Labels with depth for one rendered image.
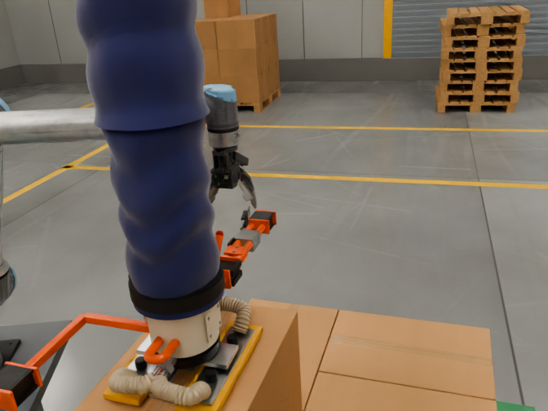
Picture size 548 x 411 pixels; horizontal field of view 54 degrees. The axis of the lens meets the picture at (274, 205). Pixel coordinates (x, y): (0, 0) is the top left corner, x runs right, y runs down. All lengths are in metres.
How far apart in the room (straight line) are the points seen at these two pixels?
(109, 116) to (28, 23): 12.31
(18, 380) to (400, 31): 9.51
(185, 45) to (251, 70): 7.08
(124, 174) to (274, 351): 0.63
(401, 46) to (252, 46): 3.27
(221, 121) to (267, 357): 0.64
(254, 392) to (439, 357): 0.94
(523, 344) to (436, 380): 1.24
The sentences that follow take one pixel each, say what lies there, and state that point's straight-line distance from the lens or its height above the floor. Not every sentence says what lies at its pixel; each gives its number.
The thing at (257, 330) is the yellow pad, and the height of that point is 0.97.
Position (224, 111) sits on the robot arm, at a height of 1.53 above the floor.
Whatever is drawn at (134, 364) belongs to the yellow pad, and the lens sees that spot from 1.45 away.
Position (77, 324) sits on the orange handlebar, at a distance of 1.44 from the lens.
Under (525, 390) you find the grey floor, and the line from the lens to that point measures 2.92.
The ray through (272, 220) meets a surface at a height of 1.07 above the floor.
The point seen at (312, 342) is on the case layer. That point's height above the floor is 0.54.
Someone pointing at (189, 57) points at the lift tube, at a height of 1.72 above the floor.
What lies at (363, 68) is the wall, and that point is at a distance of 10.39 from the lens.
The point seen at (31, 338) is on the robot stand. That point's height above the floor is 0.75.
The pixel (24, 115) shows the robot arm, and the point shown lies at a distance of 1.52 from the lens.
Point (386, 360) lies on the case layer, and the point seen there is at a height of 0.54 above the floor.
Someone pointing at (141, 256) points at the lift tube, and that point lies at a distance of 1.19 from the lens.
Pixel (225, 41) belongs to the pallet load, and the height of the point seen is 1.04.
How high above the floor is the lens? 1.85
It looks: 23 degrees down
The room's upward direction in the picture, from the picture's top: 4 degrees counter-clockwise
